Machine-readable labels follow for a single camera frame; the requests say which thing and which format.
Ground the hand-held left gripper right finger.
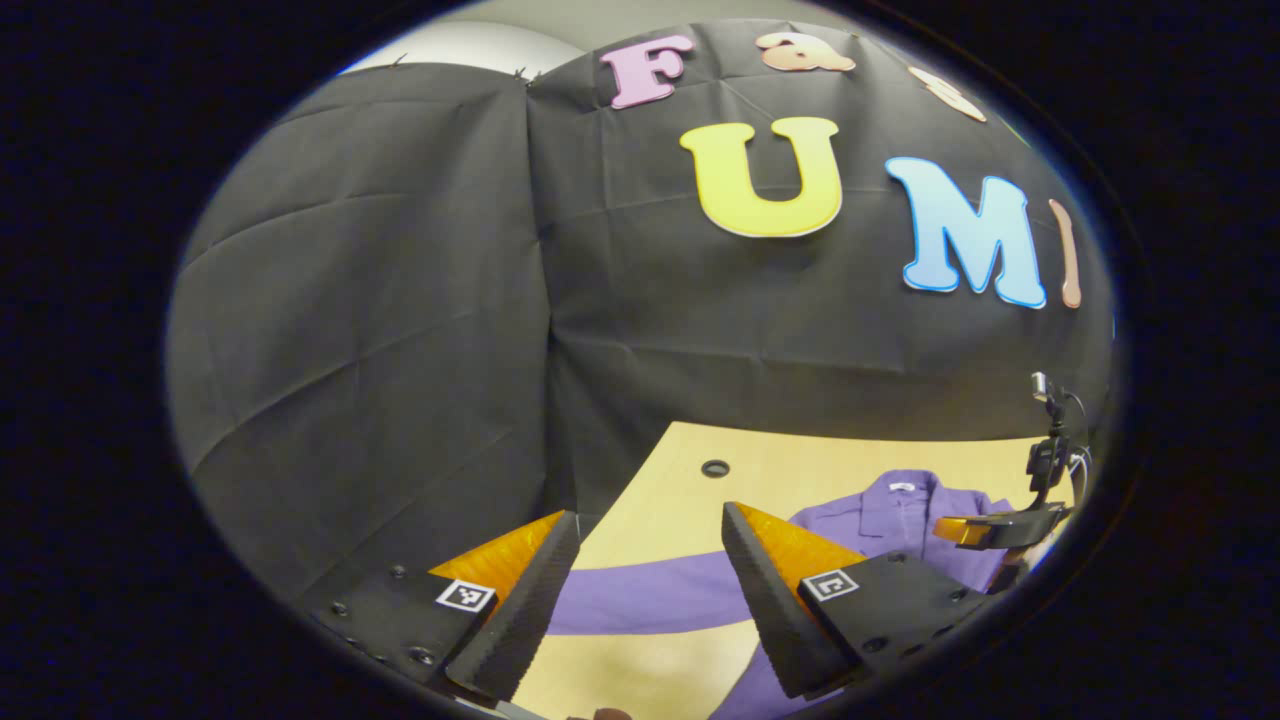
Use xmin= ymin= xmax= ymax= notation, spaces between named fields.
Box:
xmin=720 ymin=500 xmax=1001 ymax=701

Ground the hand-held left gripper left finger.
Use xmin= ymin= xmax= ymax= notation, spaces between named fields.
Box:
xmin=305 ymin=510 xmax=582 ymax=707

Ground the purple knit cardigan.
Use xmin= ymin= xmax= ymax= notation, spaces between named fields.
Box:
xmin=545 ymin=470 xmax=1033 ymax=720

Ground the black backdrop cloth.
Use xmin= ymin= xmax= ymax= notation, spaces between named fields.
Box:
xmin=165 ymin=18 xmax=1117 ymax=601

